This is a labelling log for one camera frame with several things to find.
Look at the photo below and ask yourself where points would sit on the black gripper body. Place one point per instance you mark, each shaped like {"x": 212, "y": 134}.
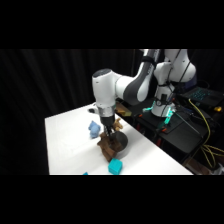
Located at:
{"x": 107, "y": 120}

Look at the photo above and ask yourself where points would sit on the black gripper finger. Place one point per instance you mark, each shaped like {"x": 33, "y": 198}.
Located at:
{"x": 106, "y": 130}
{"x": 113, "y": 130}

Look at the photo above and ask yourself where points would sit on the dark brown deer plush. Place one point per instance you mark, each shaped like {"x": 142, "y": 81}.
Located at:
{"x": 108, "y": 146}

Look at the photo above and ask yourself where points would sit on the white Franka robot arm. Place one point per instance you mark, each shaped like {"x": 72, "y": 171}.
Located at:
{"x": 133, "y": 86}

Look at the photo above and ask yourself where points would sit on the grey metal bowl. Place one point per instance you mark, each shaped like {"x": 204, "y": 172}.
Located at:
{"x": 122, "y": 143}

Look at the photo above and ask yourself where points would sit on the blue plush animal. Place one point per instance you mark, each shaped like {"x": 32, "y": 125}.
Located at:
{"x": 94, "y": 129}

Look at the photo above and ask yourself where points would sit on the teal cube block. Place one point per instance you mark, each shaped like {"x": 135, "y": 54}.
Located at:
{"x": 114, "y": 166}

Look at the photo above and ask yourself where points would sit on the small teal block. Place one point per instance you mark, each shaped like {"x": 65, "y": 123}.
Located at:
{"x": 85, "y": 173}

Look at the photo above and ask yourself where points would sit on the black robot stand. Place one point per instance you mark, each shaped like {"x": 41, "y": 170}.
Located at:
{"x": 180, "y": 133}

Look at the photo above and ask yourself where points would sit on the black laptop with lit keyboard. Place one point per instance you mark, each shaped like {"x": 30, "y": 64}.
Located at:
{"x": 202, "y": 95}

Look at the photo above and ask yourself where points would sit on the small yellow object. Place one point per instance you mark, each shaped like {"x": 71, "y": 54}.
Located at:
{"x": 217, "y": 108}

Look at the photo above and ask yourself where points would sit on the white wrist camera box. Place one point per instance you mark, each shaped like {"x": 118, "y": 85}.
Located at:
{"x": 92, "y": 109}

